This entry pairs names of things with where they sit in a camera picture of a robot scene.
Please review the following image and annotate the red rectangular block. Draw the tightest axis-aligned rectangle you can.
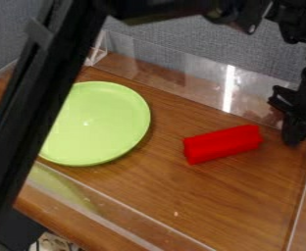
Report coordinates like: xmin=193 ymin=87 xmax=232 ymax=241
xmin=183 ymin=125 xmax=264 ymax=165

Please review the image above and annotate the clear acrylic corner bracket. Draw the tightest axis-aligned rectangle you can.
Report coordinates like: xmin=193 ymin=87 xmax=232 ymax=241
xmin=86 ymin=30 xmax=108 ymax=67

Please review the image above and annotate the light green round plate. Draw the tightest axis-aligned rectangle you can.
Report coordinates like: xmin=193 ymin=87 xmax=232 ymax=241
xmin=39 ymin=81 xmax=151 ymax=167

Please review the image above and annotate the white power strip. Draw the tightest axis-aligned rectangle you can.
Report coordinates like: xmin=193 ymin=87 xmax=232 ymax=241
xmin=28 ymin=232 xmax=86 ymax=251

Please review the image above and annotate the clear acrylic tray enclosure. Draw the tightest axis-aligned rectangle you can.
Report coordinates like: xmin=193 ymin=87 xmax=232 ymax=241
xmin=16 ymin=31 xmax=306 ymax=251

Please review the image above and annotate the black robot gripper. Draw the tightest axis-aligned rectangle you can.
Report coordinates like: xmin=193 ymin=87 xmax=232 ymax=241
xmin=269 ymin=67 xmax=306 ymax=146

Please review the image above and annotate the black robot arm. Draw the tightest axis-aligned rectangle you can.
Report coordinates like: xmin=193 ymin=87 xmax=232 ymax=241
xmin=0 ymin=0 xmax=306 ymax=225

